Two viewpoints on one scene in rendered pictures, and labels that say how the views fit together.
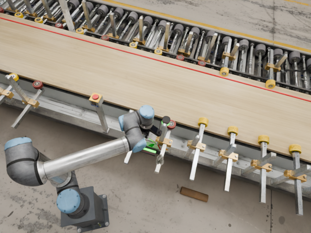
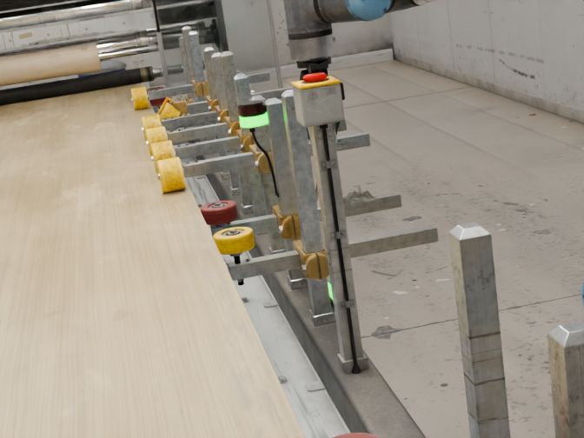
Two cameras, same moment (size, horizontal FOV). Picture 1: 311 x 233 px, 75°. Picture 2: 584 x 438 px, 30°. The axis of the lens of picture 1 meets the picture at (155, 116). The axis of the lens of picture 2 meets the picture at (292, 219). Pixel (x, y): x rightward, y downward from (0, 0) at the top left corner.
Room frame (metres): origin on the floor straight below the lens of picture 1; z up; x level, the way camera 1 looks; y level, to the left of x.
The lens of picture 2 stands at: (1.46, 2.13, 1.47)
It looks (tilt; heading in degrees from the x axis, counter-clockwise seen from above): 15 degrees down; 251
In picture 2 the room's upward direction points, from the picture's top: 8 degrees counter-clockwise
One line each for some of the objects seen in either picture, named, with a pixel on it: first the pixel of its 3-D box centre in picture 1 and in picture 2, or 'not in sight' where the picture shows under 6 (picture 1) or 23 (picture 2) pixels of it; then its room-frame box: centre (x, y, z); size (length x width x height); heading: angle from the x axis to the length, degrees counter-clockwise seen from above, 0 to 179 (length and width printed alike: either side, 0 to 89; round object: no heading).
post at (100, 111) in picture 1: (102, 118); (337, 248); (0.79, 0.43, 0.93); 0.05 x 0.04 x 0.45; 79
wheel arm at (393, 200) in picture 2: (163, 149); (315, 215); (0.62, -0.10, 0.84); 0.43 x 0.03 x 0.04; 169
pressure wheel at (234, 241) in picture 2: not in sight; (236, 257); (0.88, 0.11, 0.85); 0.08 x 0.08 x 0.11
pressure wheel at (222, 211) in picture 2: (170, 126); (222, 228); (0.83, -0.14, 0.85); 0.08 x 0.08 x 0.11
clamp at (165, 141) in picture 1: (164, 141); (287, 222); (0.69, -0.09, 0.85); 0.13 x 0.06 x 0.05; 79
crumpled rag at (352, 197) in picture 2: (160, 159); (356, 195); (0.53, -0.08, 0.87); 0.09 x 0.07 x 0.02; 169
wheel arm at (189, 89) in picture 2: not in sight; (204, 85); (0.35, -1.83, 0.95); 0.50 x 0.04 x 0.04; 169
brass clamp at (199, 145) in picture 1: (195, 145); (264, 158); (0.64, -0.34, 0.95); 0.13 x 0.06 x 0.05; 79
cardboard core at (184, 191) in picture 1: (194, 194); not in sight; (0.46, -0.53, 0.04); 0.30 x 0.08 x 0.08; 79
